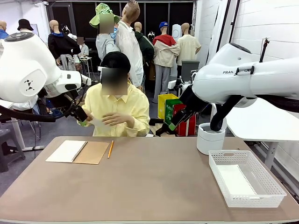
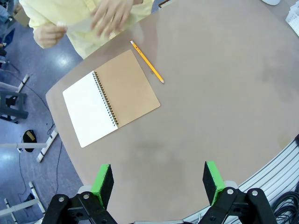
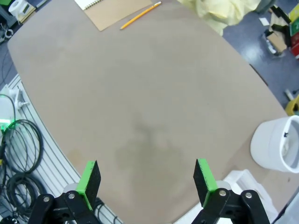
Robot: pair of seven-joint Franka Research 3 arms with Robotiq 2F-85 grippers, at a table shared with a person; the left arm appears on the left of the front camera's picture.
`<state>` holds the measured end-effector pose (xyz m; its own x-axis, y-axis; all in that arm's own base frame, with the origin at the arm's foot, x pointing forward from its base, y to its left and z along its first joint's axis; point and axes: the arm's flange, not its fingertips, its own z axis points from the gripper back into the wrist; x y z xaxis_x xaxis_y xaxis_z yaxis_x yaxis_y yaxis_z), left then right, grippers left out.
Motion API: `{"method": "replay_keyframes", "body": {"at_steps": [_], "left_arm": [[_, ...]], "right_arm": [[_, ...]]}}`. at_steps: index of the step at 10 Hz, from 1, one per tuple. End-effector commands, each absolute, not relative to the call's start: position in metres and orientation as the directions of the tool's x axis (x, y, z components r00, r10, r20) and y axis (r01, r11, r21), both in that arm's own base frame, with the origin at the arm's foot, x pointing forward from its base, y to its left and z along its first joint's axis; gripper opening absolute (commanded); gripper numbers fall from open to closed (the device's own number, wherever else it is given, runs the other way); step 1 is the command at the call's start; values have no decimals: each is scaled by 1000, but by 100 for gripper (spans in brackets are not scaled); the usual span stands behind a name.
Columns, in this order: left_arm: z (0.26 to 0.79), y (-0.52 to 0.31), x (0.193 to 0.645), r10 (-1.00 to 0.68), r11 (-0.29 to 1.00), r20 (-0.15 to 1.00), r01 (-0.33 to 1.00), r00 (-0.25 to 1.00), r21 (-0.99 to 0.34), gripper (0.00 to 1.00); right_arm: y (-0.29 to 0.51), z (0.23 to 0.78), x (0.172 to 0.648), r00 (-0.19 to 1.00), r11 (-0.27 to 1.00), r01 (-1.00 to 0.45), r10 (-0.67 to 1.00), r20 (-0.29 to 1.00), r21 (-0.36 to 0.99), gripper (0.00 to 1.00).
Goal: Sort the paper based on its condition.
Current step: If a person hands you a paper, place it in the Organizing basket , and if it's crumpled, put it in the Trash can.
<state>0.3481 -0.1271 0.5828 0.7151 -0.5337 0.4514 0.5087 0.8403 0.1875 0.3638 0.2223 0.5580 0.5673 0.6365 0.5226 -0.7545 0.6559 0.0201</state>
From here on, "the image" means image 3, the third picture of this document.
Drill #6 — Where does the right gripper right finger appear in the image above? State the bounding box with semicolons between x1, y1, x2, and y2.
193;158;268;224

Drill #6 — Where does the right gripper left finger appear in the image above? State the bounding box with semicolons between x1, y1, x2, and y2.
35;160;102;224

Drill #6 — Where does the white paper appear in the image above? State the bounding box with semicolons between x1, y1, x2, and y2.
281;134;295;163

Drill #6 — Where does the yellow pencil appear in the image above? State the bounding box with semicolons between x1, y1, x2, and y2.
120;1;162;30

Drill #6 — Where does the white round trash can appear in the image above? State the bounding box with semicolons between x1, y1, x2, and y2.
250;115;299;174

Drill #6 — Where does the white box with green light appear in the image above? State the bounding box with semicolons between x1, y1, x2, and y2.
0;94;17;128

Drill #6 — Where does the yellow floor object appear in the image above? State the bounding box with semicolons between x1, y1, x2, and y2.
286;95;299;116

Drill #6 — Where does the flat brown cardboard piece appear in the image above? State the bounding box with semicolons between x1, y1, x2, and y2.
266;31;287;55

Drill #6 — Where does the red recycling bin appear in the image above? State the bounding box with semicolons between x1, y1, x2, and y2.
290;34;299;59

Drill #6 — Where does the spiral notebook with brown cover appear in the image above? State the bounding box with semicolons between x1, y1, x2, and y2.
74;0;153;31

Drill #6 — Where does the person's yellow shirt torso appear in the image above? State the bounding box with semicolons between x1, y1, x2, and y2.
177;0;276;36

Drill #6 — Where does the black floor stand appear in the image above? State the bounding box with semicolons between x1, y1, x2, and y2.
268;6;292;47

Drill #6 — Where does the green recycling bin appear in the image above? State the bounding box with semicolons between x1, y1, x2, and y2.
290;21;299;36

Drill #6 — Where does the white tape roll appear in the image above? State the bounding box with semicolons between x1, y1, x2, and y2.
8;0;24;17

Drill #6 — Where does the yellow recycling bin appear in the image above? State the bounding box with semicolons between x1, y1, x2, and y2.
289;3;299;23

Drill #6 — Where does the aluminium rail base plate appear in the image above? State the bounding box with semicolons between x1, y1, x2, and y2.
0;73;122;224

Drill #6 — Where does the black cable coil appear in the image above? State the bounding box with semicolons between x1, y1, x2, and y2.
0;119;44;175
6;174;49;210

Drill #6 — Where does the white metal bracket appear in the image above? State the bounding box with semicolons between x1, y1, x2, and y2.
9;88;29;109

